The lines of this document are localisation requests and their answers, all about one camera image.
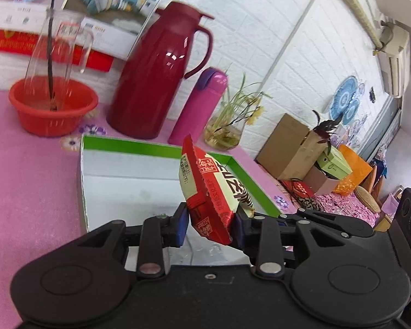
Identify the wall calendar poster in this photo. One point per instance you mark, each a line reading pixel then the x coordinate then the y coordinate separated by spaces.
pixel 116 24

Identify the small brown cardboard box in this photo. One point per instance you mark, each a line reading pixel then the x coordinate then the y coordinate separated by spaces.
pixel 320 181

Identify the large brown cardboard box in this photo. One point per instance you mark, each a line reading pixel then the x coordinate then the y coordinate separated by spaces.
pixel 284 147

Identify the blue round wall decoration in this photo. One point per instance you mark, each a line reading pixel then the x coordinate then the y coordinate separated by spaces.
pixel 342 97

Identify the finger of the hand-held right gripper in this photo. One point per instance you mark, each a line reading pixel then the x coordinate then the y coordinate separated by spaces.
pixel 342 226

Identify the clear glass pitcher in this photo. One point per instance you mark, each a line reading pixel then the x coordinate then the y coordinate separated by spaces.
pixel 70 41

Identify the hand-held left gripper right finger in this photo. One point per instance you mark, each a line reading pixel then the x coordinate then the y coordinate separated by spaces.
pixel 238 229

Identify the green-rimmed white cardboard box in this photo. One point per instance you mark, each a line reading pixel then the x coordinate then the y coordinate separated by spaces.
pixel 123 192

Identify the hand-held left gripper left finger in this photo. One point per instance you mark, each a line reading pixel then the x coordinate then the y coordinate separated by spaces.
pixel 180 228

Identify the red gift bag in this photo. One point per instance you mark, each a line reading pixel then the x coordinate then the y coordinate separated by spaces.
pixel 299 190

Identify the woven straw cushion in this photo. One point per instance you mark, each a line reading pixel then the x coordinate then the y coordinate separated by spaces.
pixel 368 198

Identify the red and cream snack packet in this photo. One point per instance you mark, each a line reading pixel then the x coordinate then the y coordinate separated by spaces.
pixel 209 192

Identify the white air conditioner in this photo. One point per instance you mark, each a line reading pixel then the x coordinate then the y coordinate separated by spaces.
pixel 394 58

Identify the yellow flowering plant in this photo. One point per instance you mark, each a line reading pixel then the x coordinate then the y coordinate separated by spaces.
pixel 241 101

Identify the red plastic basin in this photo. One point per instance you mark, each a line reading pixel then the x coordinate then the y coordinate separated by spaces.
pixel 48 121

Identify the dark red thermos jug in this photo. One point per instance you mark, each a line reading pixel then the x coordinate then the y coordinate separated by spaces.
pixel 147 85

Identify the dark red leafy plant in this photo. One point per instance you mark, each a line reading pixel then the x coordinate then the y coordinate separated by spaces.
pixel 325 130

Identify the pink floral tablecloth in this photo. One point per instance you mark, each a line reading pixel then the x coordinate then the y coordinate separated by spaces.
pixel 30 185

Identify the orange bag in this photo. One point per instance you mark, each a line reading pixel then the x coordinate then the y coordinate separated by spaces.
pixel 358 171

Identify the wrapped wall pipe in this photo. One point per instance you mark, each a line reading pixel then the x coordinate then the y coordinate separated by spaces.
pixel 356 3

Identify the glass vase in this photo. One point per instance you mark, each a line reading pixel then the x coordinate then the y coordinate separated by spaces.
pixel 224 137

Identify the pink bottle with purple lid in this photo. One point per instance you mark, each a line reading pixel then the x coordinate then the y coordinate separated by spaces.
pixel 195 109

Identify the dark stirring stick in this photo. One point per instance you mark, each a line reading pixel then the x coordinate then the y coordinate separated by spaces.
pixel 49 58

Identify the green shoe box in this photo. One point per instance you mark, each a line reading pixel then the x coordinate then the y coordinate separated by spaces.
pixel 335 164

